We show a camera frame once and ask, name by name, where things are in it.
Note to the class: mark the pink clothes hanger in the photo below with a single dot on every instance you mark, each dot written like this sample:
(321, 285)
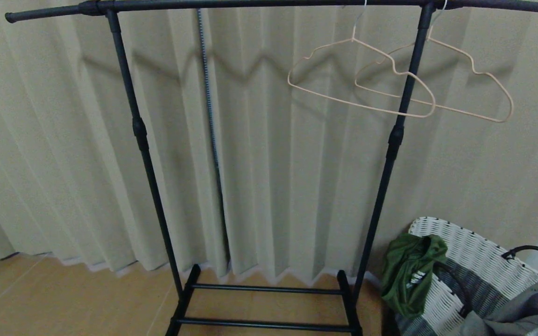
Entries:
(392, 63)
(472, 60)

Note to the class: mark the pale grey shorts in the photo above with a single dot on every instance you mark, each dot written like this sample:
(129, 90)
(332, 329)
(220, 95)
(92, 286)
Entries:
(530, 303)

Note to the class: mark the black clothes rack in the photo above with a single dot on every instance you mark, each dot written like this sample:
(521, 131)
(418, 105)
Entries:
(269, 5)

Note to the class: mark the white laundry basket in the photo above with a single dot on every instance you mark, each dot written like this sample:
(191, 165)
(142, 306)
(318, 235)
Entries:
(479, 256)

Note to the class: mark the green garment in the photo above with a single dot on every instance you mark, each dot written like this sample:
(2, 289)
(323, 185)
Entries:
(411, 270)

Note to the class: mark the beige curtain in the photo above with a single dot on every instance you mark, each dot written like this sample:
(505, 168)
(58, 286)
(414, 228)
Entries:
(63, 140)

